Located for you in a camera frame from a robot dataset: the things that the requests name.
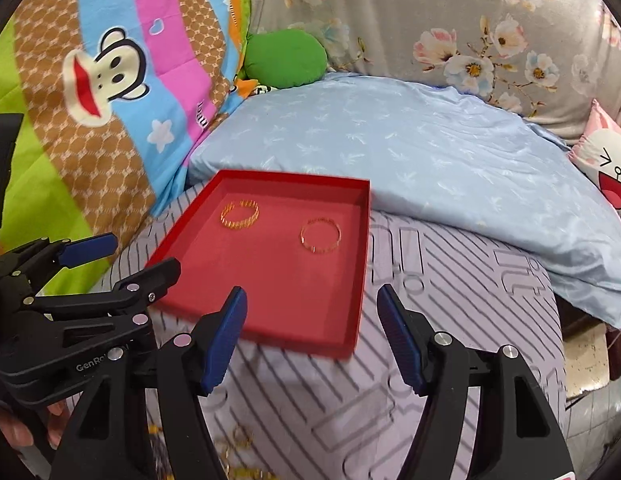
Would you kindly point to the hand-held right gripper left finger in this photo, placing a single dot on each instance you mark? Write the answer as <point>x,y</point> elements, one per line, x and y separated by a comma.
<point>224,345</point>

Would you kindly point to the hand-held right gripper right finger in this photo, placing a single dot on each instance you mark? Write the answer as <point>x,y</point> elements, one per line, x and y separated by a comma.
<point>399,340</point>

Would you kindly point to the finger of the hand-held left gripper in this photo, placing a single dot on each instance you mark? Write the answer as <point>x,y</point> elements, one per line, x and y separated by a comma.
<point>153,280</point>
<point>88,251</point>

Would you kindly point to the red jewelry box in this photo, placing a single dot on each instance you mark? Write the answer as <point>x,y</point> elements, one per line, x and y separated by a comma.
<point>270,270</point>

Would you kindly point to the thin gold bangle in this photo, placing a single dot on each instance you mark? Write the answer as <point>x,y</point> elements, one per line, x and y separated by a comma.
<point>301,236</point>

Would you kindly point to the gold jewelry piece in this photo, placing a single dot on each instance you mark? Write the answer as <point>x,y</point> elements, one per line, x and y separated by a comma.
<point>245,473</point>

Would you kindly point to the person's left hand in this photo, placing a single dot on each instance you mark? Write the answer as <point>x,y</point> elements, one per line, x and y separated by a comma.
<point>20,430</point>

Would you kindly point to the monkey print blanket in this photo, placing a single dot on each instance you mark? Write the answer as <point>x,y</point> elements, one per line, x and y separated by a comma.
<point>115,135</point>

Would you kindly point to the light blue pillow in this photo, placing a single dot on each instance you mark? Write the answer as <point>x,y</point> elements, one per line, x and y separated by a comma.
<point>440,160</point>

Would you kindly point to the light wooden furniture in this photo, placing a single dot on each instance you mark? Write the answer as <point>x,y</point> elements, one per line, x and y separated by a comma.
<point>585,360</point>

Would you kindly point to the green cushion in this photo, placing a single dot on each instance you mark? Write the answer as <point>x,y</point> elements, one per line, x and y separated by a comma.
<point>285,57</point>

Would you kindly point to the pink cartoon face pillow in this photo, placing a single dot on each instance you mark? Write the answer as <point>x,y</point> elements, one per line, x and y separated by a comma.
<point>608,160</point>

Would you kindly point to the floral grey pillow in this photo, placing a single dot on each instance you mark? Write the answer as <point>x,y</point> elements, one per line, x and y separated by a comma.
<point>440,20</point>

